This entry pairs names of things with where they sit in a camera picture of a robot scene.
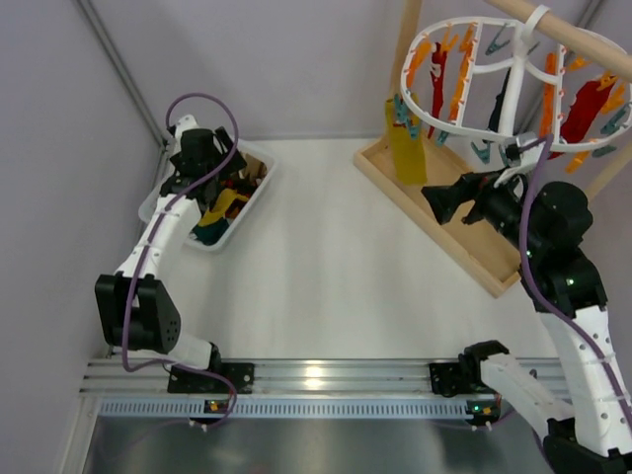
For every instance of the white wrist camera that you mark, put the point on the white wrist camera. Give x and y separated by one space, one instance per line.
183 124
520 155

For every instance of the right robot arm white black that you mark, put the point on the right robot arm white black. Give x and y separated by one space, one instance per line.
590 432

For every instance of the white round clip hanger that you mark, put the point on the white round clip hanger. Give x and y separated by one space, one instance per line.
466 76

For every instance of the red thin hanging sock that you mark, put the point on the red thin hanging sock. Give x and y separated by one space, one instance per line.
438 62

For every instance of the argyle brown orange sock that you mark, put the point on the argyle brown orange sock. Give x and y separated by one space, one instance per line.
243 188

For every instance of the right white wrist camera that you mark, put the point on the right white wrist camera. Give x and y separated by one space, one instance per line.
520 155

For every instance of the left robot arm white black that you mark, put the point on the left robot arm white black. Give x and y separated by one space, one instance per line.
137 312

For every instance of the mustard yellow sock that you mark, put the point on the mustard yellow sock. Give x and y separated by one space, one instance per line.
404 134
223 203

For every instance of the wooden rack frame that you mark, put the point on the wooden rack frame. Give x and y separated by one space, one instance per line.
477 248

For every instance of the tan brown striped sock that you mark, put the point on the tan brown striped sock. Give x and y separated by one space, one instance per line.
255 170

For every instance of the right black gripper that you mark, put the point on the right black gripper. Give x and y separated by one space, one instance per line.
471 196

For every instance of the white plastic basket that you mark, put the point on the white plastic basket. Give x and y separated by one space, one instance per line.
176 215

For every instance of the dark green sock in basket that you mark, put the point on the dark green sock in basket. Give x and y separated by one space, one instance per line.
210 234

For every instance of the red sock on right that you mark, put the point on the red sock on right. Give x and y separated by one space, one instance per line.
597 96

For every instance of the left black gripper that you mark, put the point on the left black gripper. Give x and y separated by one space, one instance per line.
220 143

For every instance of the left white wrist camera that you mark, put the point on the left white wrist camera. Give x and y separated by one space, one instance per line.
183 124

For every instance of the aluminium rail base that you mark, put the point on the aluminium rail base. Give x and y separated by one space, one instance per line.
356 389

